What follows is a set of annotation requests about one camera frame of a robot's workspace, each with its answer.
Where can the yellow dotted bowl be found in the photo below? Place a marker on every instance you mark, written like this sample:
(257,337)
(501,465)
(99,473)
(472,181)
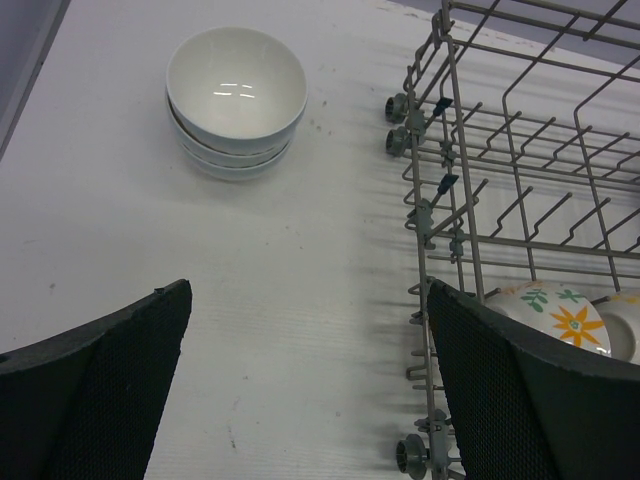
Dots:
(620,313)

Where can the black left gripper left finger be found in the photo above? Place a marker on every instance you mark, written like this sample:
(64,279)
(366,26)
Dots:
(87,403)

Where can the grey wire dish rack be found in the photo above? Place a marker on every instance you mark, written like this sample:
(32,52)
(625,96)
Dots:
(519,121)

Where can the orange green floral bowl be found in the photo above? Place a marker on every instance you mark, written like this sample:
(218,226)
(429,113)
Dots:
(556,309)

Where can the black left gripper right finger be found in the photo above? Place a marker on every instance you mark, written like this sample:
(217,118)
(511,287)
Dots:
(526,406)

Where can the light blue bowl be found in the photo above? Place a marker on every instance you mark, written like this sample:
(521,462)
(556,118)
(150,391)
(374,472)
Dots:
(209,162)
(243,146)

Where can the light blue bowl rack end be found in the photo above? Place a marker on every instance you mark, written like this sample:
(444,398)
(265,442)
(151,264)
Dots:
(237,82)

